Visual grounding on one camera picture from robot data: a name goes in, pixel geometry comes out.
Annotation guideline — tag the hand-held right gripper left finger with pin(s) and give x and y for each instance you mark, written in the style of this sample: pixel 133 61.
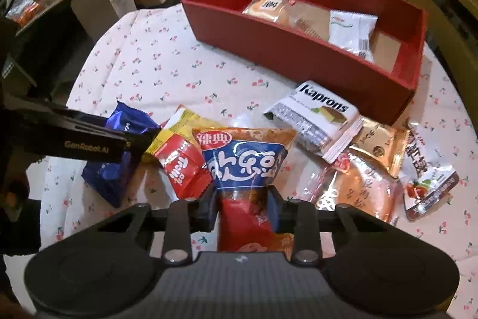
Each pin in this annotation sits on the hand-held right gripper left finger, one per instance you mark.
pixel 210 208

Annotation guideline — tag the brown bread clear packet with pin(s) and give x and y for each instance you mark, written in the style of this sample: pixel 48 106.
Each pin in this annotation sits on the brown bread clear packet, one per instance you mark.
pixel 312 20

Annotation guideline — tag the small red snack packet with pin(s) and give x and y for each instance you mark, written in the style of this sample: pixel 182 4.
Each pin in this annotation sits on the small red snack packet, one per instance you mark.
pixel 183 165

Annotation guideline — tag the round bun packet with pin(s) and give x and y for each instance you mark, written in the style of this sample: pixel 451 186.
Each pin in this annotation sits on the round bun packet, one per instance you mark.
pixel 267 8

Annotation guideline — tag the person's left hand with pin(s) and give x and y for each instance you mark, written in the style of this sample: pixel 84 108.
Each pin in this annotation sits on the person's left hand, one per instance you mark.
pixel 11 192

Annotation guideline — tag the white green-print snack packet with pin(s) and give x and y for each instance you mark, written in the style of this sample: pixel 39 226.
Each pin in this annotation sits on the white green-print snack packet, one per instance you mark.
pixel 353 31

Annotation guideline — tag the cherry print tablecloth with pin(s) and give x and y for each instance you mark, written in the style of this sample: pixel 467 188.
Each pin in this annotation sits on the cherry print tablecloth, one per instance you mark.
pixel 168 53

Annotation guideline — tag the white packet with red fruit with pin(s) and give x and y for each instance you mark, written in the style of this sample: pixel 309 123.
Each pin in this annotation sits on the white packet with red fruit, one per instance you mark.
pixel 425 162

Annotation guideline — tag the yellow snack packet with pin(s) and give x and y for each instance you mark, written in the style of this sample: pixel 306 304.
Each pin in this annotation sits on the yellow snack packet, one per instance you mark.
pixel 179 121

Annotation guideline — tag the clear orange bread packet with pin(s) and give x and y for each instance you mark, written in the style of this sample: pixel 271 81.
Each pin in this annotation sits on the clear orange bread packet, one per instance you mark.
pixel 358 188

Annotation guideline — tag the red cardboard box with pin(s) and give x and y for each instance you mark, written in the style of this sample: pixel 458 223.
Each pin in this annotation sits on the red cardboard box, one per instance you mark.
pixel 298 53

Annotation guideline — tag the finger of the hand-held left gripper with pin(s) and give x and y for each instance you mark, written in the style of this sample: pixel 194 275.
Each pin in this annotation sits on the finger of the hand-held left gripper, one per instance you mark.
pixel 138 141

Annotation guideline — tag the white wafer packet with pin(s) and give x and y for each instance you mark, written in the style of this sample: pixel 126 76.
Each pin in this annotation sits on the white wafer packet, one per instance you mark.
pixel 321 117

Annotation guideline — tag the gold orange snack packet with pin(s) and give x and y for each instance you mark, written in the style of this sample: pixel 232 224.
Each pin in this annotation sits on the gold orange snack packet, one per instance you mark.
pixel 384 147

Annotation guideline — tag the dark blue snack packet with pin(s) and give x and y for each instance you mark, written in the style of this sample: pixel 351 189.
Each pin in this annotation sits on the dark blue snack packet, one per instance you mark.
pixel 108 173

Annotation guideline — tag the blue orange red snack bag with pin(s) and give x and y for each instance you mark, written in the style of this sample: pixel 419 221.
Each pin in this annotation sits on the blue orange red snack bag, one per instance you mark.
pixel 246 169

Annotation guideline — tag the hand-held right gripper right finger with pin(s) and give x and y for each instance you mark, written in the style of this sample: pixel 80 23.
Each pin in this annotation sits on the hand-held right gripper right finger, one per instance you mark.
pixel 274 210

